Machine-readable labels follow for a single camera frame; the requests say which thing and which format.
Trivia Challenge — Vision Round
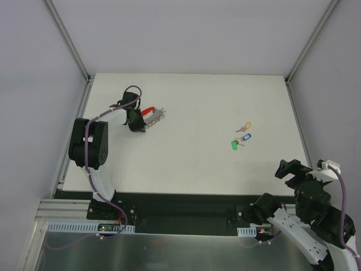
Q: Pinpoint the left aluminium frame post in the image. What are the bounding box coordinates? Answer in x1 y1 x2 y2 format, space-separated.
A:
42 0 94 83

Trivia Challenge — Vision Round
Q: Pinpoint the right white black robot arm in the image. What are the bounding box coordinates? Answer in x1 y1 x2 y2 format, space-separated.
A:
242 160 360 270

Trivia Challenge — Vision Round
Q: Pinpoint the red handled metal keyring holder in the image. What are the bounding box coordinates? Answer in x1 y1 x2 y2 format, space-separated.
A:
142 107 165 129

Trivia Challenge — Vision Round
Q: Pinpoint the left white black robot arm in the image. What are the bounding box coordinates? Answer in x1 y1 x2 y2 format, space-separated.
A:
68 85 146 220

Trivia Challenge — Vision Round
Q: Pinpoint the white cable duct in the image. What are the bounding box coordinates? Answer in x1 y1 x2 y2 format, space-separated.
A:
47 221 135 234
237 226 257 238

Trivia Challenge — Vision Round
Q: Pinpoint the green tagged key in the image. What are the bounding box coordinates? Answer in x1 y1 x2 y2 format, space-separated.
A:
231 140 245 151

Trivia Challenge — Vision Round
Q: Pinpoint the yellow tagged key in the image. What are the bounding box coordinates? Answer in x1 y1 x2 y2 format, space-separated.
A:
235 121 252 133

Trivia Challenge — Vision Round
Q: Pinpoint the aluminium frame post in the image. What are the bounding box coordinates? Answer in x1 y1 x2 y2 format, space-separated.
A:
42 0 94 83
284 0 341 84

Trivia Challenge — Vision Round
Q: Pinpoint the right aluminium frame post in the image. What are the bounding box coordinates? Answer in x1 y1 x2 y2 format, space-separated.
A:
284 0 341 84

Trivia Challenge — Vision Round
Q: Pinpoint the aluminium rail left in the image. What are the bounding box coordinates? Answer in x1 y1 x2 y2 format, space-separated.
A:
35 199 94 220

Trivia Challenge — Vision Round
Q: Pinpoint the right white cable duct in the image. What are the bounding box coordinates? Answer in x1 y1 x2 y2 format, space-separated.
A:
237 226 257 238

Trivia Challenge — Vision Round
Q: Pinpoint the blue tagged key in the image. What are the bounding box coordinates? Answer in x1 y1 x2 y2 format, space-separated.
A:
235 133 252 142

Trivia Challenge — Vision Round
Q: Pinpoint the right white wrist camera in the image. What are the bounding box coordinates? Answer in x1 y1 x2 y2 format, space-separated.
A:
308 160 341 182

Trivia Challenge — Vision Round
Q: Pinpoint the left white cable duct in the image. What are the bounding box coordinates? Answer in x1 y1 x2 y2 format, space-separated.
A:
47 221 135 234

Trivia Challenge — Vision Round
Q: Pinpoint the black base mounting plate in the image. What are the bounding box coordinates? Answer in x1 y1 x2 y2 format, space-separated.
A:
53 190 296 235

